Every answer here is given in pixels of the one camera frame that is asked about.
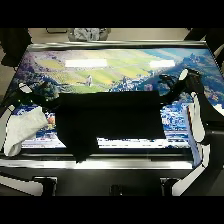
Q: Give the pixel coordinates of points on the black garment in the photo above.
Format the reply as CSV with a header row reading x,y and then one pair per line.
x,y
110,116

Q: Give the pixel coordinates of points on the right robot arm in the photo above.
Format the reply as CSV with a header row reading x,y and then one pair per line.
x,y
198,123

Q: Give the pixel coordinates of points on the heap of clothes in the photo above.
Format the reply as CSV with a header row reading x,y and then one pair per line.
x,y
87,33

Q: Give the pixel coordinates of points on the white garment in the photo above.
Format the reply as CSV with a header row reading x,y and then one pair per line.
x,y
23,128

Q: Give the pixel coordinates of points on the silver frame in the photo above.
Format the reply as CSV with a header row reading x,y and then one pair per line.
x,y
133,164

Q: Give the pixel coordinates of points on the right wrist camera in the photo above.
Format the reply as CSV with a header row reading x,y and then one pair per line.
x,y
167,79

